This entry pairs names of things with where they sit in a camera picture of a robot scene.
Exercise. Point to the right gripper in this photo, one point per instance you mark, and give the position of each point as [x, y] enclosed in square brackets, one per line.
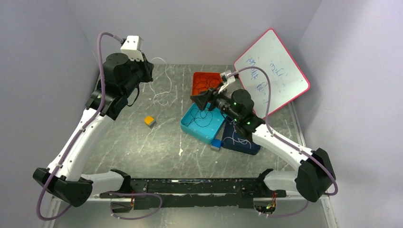
[201, 100]

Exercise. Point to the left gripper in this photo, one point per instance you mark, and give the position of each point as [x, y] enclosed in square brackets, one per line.
[147, 67]

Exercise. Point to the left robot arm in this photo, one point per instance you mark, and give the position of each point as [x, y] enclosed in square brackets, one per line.
[123, 75]

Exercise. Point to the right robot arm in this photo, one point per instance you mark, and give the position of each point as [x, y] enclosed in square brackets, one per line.
[312, 173]

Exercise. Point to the orange square tray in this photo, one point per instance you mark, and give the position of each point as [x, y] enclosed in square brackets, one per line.
[202, 81]

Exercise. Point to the light blue square tray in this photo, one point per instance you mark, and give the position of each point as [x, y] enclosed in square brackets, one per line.
[203, 125]

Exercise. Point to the dark blue square tray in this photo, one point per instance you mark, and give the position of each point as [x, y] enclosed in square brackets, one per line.
[233, 141]

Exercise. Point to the blue white block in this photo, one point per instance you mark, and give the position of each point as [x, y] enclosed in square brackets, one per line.
[215, 145]

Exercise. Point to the yellow grey block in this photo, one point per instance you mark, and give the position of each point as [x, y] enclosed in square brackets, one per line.
[150, 121]

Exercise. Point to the pink framed whiteboard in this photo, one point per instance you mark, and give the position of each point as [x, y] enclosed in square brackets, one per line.
[270, 74]

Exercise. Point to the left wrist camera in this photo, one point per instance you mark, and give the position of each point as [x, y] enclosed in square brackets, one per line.
[132, 47]

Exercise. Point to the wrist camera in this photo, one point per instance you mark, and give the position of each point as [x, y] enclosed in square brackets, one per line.
[227, 78]
[132, 47]

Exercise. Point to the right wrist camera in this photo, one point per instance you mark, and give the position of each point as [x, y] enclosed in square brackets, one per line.
[227, 78]

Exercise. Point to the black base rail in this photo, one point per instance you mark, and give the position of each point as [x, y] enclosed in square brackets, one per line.
[187, 193]

